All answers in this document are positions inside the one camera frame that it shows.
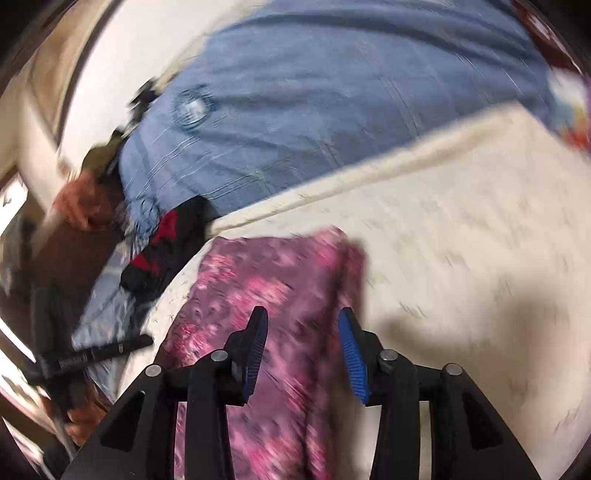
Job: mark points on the person's left hand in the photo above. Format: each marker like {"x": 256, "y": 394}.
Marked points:
{"x": 90, "y": 415}

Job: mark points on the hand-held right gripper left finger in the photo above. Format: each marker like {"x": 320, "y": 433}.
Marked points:
{"x": 254, "y": 350}

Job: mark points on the orange cloth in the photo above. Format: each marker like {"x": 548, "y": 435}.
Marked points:
{"x": 83, "y": 203}

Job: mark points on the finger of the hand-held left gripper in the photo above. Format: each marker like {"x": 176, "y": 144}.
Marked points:
{"x": 120, "y": 348}

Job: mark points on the purple floral garment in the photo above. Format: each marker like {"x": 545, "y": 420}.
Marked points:
{"x": 286, "y": 286}

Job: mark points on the red and black garment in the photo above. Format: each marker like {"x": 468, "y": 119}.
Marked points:
{"x": 157, "y": 249}

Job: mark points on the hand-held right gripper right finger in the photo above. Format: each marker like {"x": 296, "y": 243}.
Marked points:
{"x": 353, "y": 355}

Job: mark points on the colourful printed cloth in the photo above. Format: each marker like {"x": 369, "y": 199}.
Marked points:
{"x": 572, "y": 110}

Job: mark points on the dark red cloth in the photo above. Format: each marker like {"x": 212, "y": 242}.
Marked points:
{"x": 545, "y": 32}

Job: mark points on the white printed bed sheet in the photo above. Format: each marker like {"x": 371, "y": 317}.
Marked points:
{"x": 461, "y": 221}

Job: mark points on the blue plaid blanket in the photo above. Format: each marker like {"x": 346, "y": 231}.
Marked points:
{"x": 323, "y": 101}

